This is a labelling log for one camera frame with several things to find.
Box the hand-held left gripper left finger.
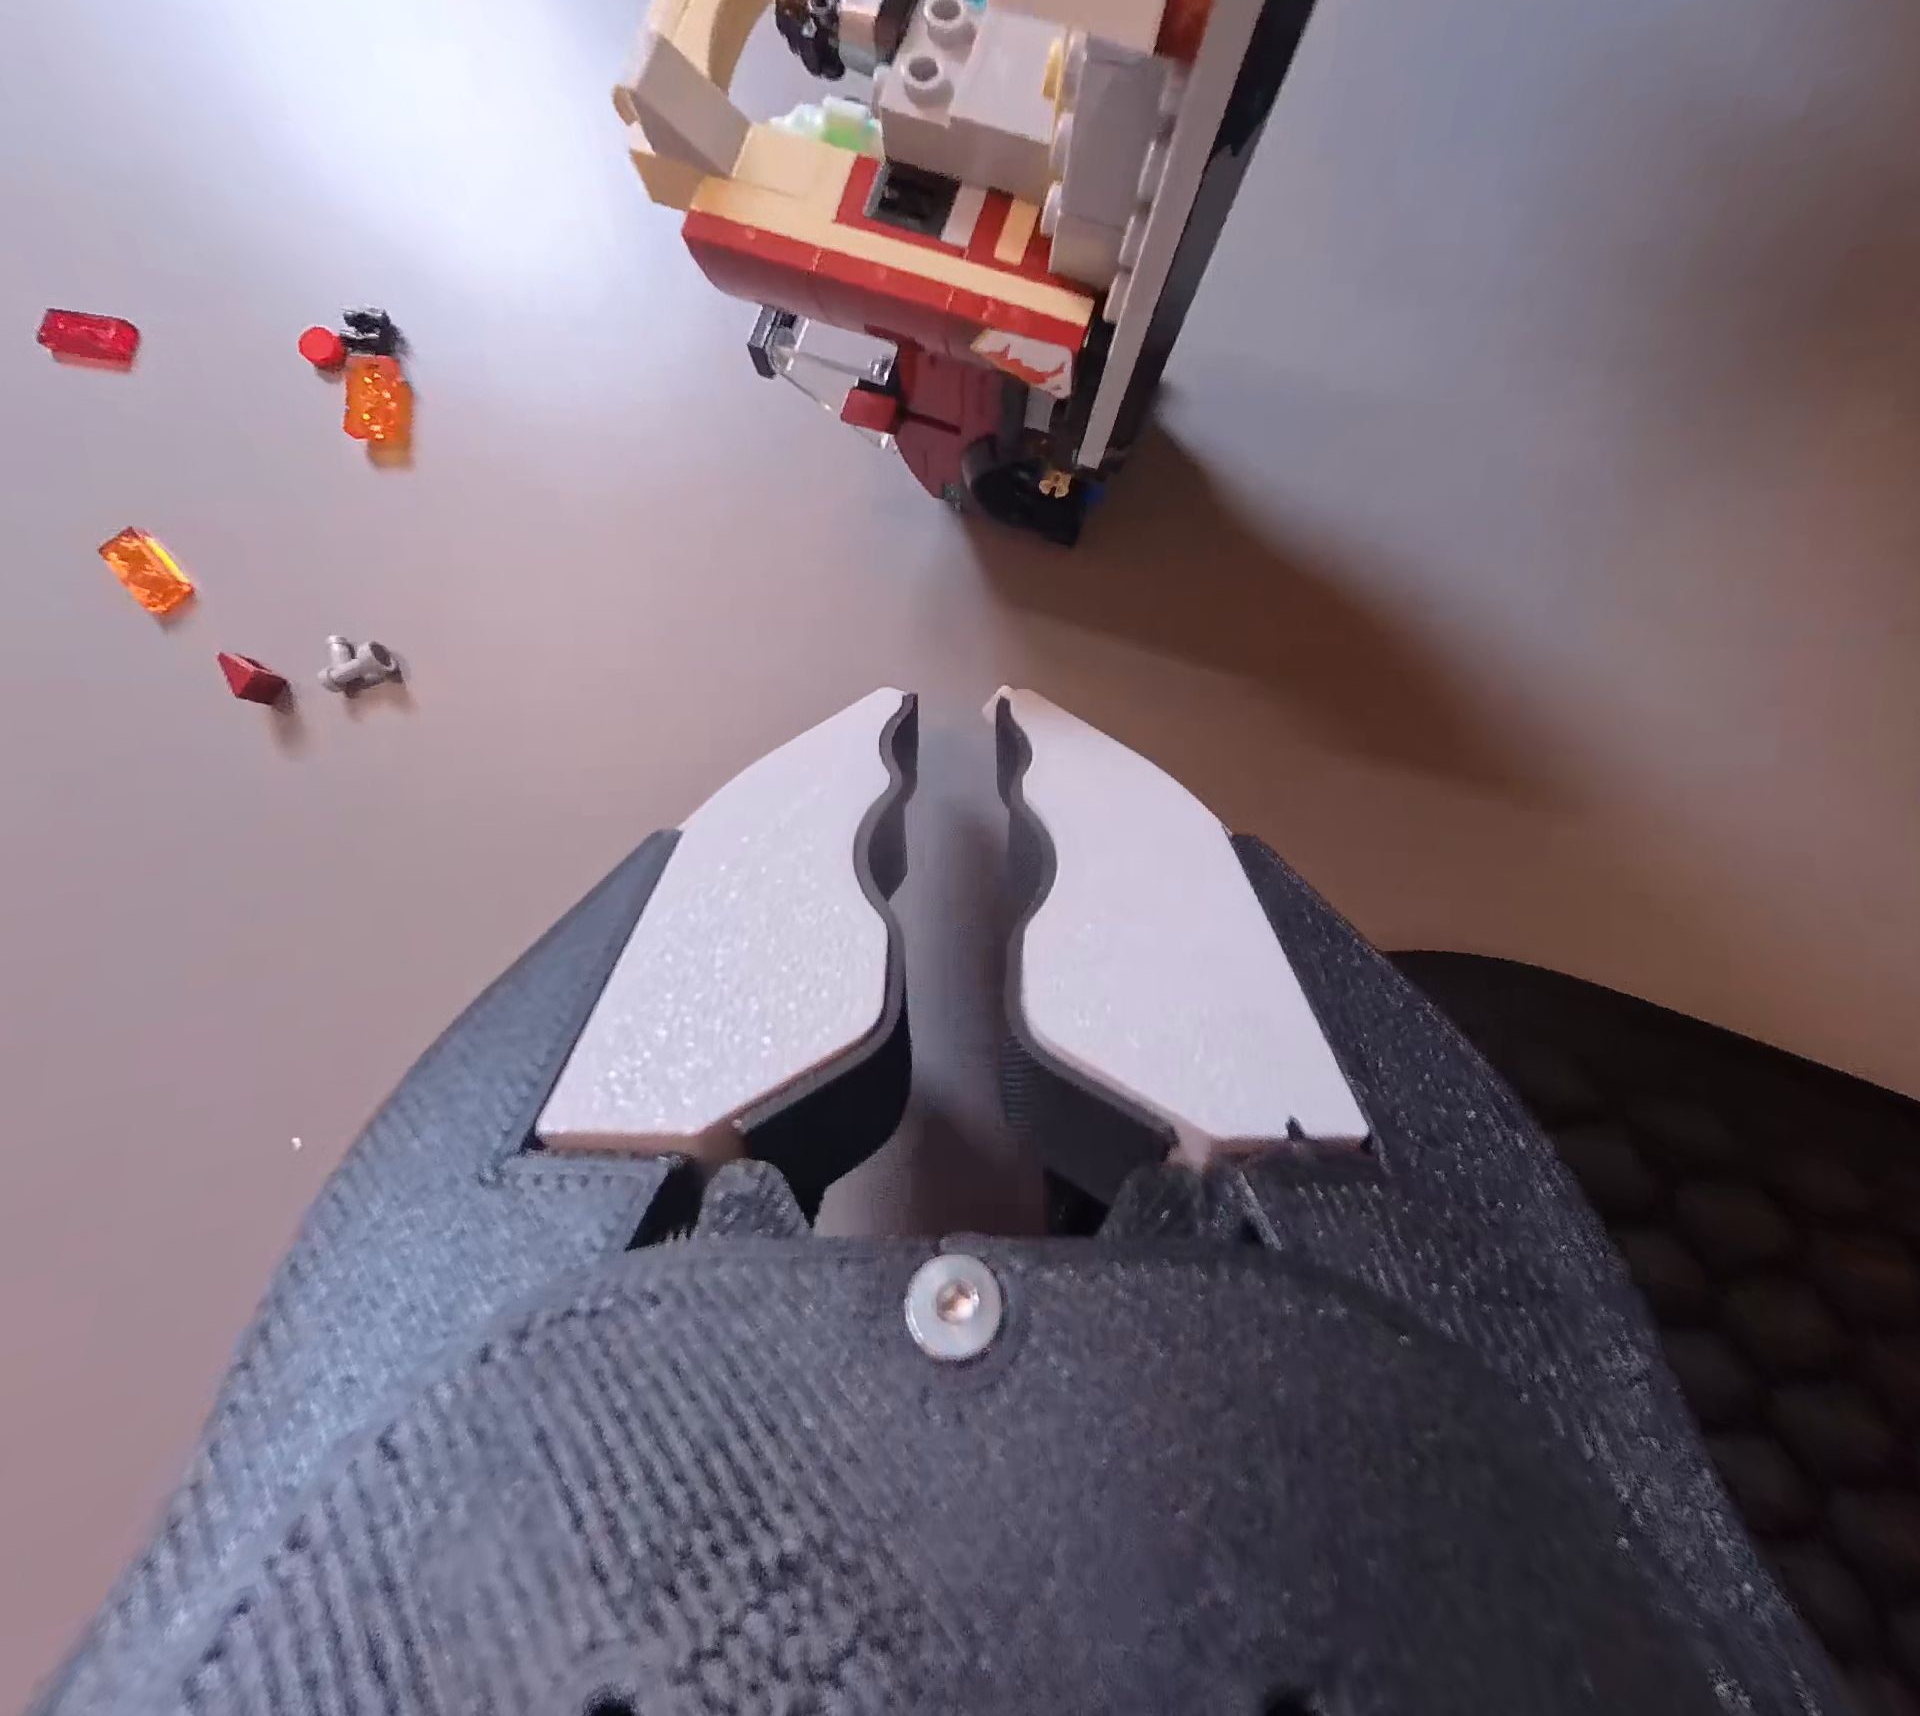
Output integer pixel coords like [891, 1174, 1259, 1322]
[535, 688, 921, 1156]

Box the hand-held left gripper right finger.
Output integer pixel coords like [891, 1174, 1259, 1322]
[982, 688, 1375, 1167]

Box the red tan brick toy truck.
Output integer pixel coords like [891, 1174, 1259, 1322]
[614, 0, 1383, 549]

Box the grey desk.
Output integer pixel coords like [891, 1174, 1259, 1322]
[0, 0, 1920, 1716]

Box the orange transparent tile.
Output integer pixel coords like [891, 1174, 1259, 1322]
[97, 528, 197, 618]
[344, 354, 419, 455]

